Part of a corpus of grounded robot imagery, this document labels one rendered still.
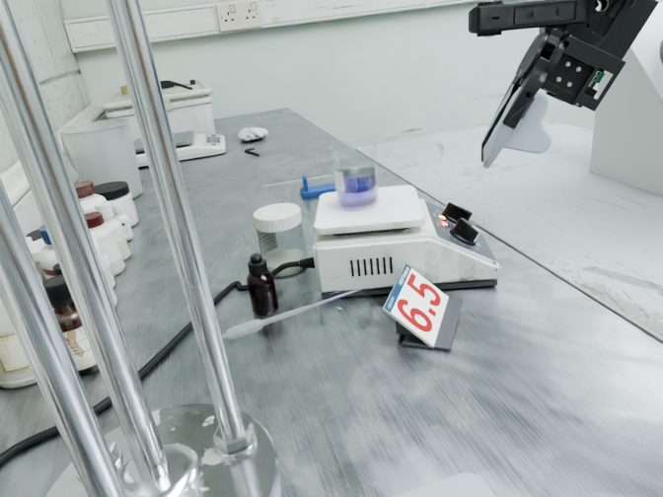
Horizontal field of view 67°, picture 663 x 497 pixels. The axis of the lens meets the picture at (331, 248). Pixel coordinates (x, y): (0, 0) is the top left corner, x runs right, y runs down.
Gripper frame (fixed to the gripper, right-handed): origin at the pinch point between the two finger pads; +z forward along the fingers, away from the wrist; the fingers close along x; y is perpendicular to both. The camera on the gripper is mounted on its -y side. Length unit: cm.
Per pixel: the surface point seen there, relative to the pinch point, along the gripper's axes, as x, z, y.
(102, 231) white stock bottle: -4.6, 29.8, -39.4
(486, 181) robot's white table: 28.8, 7.8, 7.5
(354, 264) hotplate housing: -10.9, 15.2, -7.8
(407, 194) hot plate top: -1.8, 8.0, -5.6
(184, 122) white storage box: 78, 38, -68
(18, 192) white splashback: 5, 37, -59
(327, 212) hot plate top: -6.6, 12.7, -13.1
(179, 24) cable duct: 109, 19, -92
